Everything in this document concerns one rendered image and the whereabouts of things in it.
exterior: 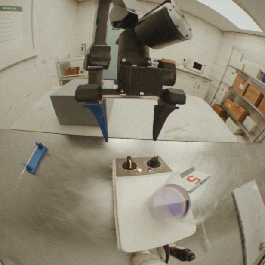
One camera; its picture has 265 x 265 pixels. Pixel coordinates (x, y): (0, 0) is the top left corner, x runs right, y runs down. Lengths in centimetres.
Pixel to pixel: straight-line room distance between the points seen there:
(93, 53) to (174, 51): 289
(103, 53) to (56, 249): 53
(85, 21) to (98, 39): 287
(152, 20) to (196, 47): 333
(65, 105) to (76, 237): 37
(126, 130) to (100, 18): 40
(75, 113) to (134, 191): 31
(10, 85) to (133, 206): 163
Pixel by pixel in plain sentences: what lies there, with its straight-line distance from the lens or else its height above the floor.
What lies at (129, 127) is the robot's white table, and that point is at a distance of 39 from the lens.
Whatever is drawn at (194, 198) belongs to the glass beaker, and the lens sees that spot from 17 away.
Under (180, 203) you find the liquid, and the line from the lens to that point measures 17.
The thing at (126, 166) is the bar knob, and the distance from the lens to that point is 23.
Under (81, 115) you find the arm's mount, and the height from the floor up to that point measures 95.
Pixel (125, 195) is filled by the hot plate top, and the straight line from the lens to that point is 18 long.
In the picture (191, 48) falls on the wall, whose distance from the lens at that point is 338.
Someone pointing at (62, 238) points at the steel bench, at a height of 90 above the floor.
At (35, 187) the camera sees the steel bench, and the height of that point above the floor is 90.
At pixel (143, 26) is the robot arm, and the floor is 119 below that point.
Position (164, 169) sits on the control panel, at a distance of 24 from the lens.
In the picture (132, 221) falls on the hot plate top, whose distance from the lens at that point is 17.
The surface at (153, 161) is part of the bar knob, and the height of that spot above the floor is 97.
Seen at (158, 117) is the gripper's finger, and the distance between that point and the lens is 20.
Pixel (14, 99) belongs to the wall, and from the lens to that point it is 166.
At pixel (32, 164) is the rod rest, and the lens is 38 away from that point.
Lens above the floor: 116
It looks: 44 degrees down
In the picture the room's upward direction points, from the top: 8 degrees clockwise
